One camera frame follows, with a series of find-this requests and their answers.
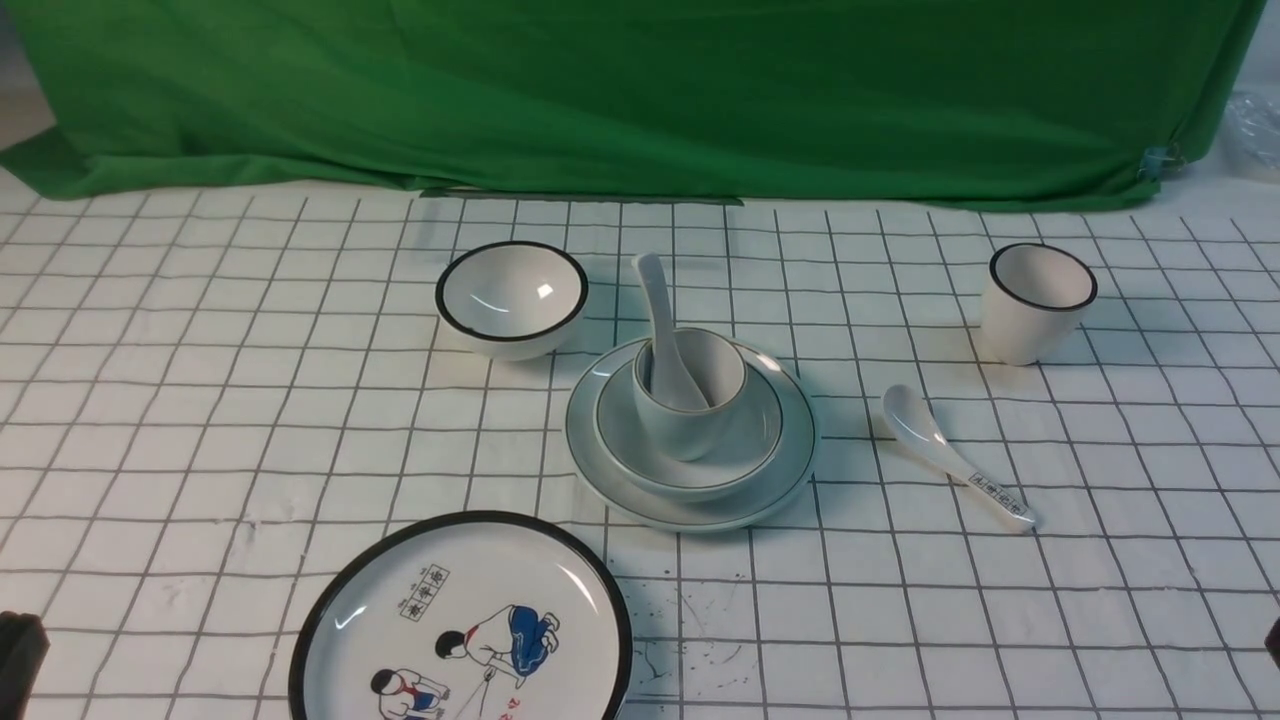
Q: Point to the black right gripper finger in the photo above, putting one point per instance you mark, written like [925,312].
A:
[1272,643]

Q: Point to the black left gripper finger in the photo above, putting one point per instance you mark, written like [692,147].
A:
[24,646]

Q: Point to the pale green rimless cup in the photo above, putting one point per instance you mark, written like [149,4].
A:
[682,431]

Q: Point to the pale green wide bowl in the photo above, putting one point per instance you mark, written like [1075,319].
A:
[747,446]

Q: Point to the plain white ceramic spoon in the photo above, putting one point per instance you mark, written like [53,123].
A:
[671,383]

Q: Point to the white spoon with lettering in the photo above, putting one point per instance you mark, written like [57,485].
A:
[912,424]

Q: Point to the black-rimmed white cup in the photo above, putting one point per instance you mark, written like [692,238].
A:
[1036,295]

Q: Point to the black-rimmed illustrated plate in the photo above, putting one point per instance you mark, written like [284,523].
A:
[471,615]

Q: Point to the metal binder clip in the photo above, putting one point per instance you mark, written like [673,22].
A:
[1161,161]

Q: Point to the pale green flat plate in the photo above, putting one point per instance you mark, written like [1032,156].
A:
[785,480]

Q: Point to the clear plastic wrap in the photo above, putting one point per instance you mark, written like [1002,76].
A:
[1250,131]

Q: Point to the green backdrop cloth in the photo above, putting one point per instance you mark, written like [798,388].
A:
[982,105]

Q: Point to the black-rimmed white bowl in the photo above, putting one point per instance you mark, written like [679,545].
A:
[513,300]

